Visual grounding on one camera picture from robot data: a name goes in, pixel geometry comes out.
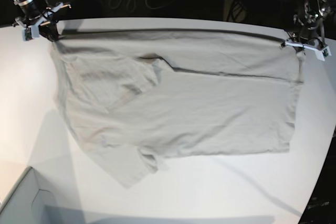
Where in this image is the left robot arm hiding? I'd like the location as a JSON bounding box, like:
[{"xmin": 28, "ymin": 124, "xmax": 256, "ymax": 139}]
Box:
[{"xmin": 280, "ymin": 0, "xmax": 333, "ymax": 61}]

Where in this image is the beige t-shirt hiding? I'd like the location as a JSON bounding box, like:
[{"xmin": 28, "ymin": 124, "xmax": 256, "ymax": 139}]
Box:
[{"xmin": 50, "ymin": 30, "xmax": 304, "ymax": 187}]

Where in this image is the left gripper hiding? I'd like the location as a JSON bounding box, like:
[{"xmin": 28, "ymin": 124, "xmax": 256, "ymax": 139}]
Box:
[{"xmin": 280, "ymin": 37, "xmax": 331, "ymax": 61}]

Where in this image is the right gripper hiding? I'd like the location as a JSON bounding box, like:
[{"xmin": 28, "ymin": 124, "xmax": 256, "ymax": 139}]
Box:
[{"xmin": 13, "ymin": 2, "xmax": 71, "ymax": 42}]

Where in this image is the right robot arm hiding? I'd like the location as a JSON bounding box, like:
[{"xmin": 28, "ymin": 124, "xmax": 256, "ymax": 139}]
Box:
[{"xmin": 12, "ymin": 0, "xmax": 71, "ymax": 42}]

